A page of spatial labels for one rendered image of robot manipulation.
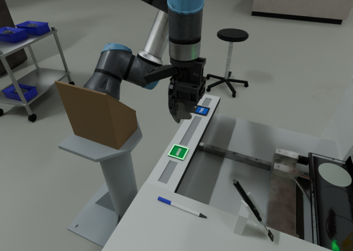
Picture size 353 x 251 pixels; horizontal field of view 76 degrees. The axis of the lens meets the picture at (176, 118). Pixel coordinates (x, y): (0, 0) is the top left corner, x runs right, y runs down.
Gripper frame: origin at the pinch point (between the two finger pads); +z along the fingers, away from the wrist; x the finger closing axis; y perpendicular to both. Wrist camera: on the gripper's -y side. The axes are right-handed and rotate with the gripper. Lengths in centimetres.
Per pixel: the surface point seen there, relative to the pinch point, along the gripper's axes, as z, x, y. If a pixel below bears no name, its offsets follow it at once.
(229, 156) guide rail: 26.9, 17.0, 16.5
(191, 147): 14.7, 4.0, 4.0
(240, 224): 9.2, -19.9, 24.3
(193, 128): 15.1, 14.5, 1.1
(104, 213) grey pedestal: 109, 8, -58
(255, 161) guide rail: 26.0, 17.0, 26.5
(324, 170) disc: 21, 17, 49
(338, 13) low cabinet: 88, 595, 147
